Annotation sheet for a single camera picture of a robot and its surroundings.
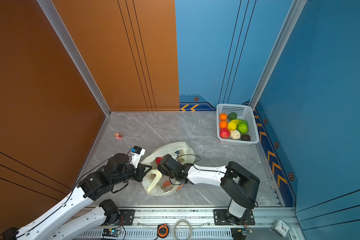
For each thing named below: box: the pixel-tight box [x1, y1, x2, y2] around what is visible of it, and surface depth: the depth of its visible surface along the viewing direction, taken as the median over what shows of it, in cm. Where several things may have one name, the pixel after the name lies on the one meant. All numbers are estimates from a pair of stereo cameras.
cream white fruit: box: [230, 130, 241, 140], surface depth 101 cm
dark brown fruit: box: [241, 134, 251, 141], surface depth 101 cm
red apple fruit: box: [219, 127, 230, 139], surface depth 101 cm
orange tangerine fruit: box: [219, 120, 228, 129], surface depth 107 cm
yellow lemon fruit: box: [227, 121, 238, 131], surface depth 107 cm
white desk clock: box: [272, 218, 292, 238], surface depth 70 cm
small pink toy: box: [114, 132, 123, 140], surface depth 104 cm
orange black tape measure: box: [157, 223, 169, 239], surface depth 69 cm
